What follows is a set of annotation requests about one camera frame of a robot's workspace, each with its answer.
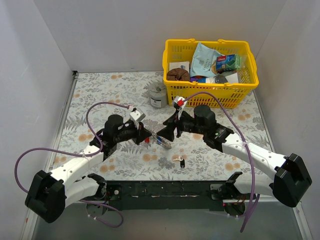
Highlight metal disc with keyrings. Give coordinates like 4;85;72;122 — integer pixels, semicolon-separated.
152;132;172;150

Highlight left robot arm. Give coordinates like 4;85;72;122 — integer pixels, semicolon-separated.
25;110;152;223

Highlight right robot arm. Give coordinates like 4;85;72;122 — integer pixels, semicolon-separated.
157;105;312;208

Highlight grey paper-wrapped roll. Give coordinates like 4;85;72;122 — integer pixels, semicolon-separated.
148;82;168;109

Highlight floral tablecloth mat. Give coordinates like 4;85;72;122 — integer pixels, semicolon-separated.
52;71;272;181

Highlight white blue bottle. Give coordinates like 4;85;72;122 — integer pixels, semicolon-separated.
189;73;240;85

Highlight brown round scrunchie item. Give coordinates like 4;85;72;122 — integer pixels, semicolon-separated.
166;68;190;82

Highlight white small box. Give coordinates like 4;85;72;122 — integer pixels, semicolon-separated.
169;61;190;73

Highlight yellow plastic basket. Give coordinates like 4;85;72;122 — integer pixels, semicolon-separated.
162;38;259;109

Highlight light blue chips bag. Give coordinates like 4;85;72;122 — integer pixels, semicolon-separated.
189;42;223;78

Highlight green sponge pack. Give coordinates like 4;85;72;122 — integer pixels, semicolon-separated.
215;54;244;72

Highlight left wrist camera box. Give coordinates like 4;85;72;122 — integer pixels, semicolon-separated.
129;108;146;129

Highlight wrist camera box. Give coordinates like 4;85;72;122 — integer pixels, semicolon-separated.
129;108;146;129
172;96;187;112

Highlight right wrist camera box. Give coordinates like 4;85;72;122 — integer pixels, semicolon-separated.
172;96;187;112

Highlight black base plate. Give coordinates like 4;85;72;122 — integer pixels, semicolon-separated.
82;180;258;212

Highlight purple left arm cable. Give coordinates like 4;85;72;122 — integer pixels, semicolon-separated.
14;101;137;228

